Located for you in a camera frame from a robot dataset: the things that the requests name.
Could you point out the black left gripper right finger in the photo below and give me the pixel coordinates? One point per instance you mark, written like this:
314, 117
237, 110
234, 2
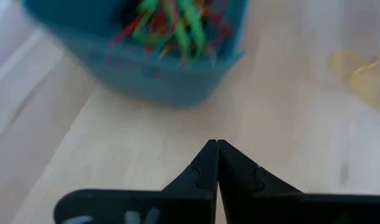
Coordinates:
286, 208

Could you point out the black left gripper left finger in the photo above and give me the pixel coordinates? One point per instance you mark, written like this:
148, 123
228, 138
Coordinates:
146, 207

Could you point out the teal plastic bin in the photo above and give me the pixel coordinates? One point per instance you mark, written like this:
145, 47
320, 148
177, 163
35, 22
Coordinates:
146, 84

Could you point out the yellow rubber band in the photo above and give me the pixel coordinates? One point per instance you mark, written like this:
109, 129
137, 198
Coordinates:
358, 81

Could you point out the green rubber band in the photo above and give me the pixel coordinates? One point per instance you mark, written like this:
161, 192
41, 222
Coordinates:
146, 34
193, 25

